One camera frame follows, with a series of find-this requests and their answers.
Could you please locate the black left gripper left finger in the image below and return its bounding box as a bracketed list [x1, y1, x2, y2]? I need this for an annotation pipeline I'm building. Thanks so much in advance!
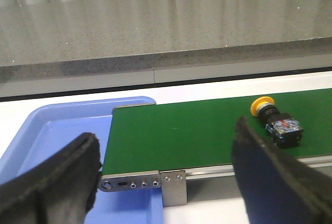
[1, 133, 101, 223]

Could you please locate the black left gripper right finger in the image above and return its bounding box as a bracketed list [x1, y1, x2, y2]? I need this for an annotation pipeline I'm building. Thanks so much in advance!
[231, 116, 331, 223]

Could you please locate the blue plastic tray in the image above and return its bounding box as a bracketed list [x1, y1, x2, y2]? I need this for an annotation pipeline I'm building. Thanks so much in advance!
[1, 96, 163, 223]

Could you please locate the green conveyor belt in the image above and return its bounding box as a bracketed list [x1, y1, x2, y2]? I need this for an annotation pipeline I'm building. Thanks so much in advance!
[102, 89, 331, 175]

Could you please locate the grey stone countertop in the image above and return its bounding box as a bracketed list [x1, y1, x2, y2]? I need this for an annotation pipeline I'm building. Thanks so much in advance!
[1, 0, 331, 83]

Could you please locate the aluminium conveyor frame rail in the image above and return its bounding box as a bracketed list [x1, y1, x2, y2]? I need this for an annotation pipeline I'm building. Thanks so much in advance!
[98, 155, 331, 192]

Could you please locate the steel left support bracket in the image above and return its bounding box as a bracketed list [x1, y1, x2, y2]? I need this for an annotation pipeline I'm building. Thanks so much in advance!
[160, 170, 187, 207]

